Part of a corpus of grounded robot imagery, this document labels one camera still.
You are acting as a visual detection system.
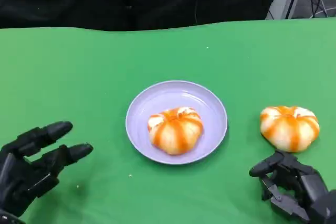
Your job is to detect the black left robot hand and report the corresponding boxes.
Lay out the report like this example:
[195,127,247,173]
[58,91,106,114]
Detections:
[0,121,95,218]

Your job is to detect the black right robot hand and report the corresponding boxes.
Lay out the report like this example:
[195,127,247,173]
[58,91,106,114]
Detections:
[248,150,330,222]

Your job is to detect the orange and white bread roll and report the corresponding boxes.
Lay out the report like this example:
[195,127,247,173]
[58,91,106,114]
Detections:
[260,105,321,153]
[147,106,204,156]

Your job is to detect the lilac plate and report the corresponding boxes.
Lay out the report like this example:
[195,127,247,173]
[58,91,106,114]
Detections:
[125,80,228,166]

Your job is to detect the green table cloth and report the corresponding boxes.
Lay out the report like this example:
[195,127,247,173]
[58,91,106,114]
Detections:
[0,17,336,224]

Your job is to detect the white cable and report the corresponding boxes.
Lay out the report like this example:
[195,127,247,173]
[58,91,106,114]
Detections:
[309,0,336,19]

